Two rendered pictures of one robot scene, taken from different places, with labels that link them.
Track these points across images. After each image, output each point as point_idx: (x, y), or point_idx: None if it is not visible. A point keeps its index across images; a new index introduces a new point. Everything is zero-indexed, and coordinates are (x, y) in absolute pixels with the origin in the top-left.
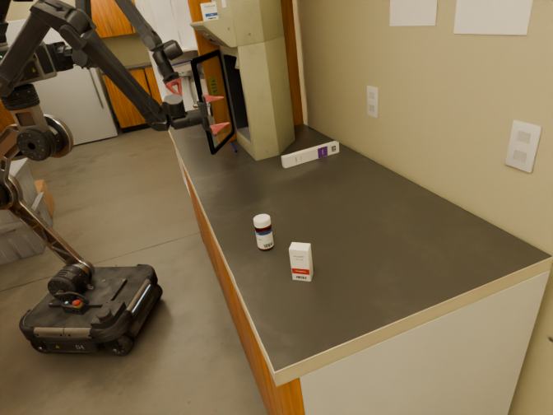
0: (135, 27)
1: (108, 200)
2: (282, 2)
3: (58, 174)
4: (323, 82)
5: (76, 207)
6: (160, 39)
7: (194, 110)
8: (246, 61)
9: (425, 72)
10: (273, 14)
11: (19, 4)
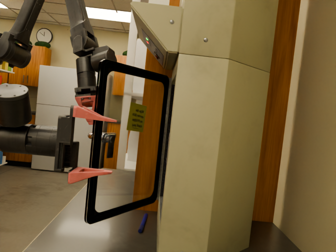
0: (71, 25)
1: (39, 232)
2: (280, 45)
3: (24, 191)
4: (323, 165)
5: (7, 228)
6: (98, 46)
7: (50, 127)
8: (188, 81)
9: None
10: (258, 31)
11: (73, 60)
